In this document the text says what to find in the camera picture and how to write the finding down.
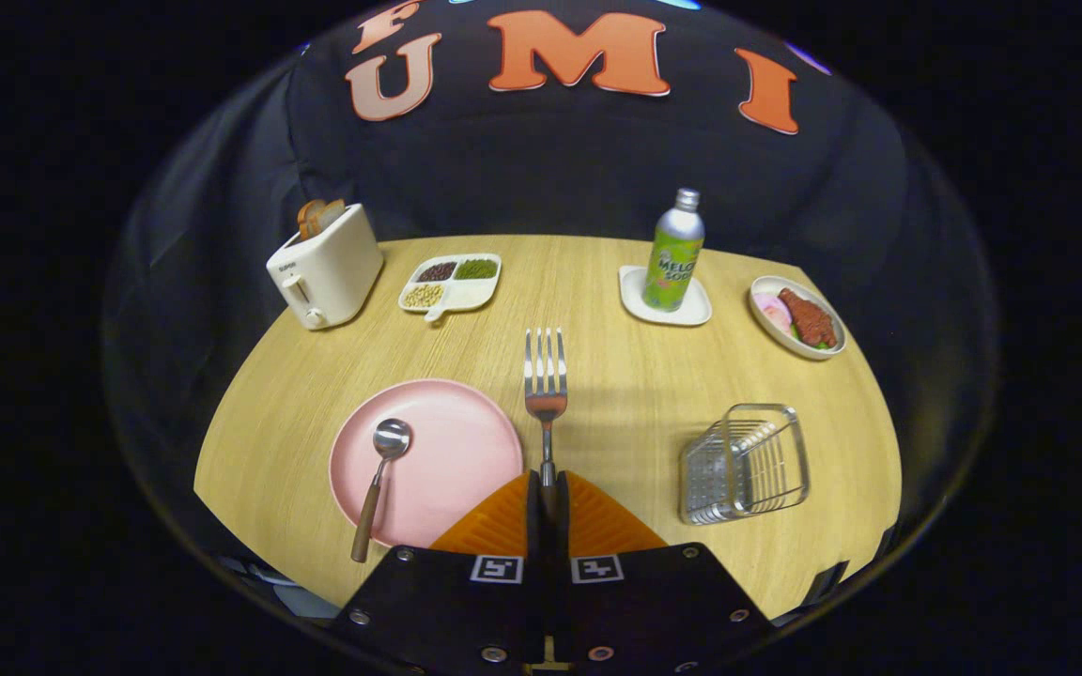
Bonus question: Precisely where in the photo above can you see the metal wire basket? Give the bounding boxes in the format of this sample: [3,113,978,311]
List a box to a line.
[677,403,812,527]

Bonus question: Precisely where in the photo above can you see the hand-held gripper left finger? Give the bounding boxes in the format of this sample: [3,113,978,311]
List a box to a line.
[328,471,548,674]

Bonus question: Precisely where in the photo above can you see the spoon with wooden handle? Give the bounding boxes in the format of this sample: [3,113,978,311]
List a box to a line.
[350,418,413,564]

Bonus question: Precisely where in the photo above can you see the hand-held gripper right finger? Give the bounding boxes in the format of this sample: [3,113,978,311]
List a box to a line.
[554,471,779,674]

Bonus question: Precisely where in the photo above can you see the silver fork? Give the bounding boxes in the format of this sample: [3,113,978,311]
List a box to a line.
[523,327,569,491]

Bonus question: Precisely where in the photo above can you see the white oval food plate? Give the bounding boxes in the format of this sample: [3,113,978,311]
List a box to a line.
[749,275,849,361]

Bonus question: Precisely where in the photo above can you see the green soda bottle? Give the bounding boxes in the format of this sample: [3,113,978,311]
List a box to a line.
[641,188,706,314]

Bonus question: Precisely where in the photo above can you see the white square coaster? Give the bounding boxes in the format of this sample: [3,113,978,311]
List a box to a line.
[618,265,714,328]

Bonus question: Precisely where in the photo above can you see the white toaster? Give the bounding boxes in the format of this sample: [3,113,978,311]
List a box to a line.
[266,202,386,331]

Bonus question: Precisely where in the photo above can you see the toasted bread slice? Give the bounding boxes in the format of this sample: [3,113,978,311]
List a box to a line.
[297,198,348,241]

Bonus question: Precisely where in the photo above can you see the white divided dish with beans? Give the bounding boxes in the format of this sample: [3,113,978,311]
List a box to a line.
[397,253,503,324]

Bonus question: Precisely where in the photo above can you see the pink ham slices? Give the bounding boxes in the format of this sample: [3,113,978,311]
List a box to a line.
[753,292,795,338]

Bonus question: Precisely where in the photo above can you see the pink round plate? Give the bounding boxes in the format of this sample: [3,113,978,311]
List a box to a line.
[328,378,526,551]

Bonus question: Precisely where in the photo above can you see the brown fried meat piece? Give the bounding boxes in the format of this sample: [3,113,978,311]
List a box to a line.
[778,287,839,349]

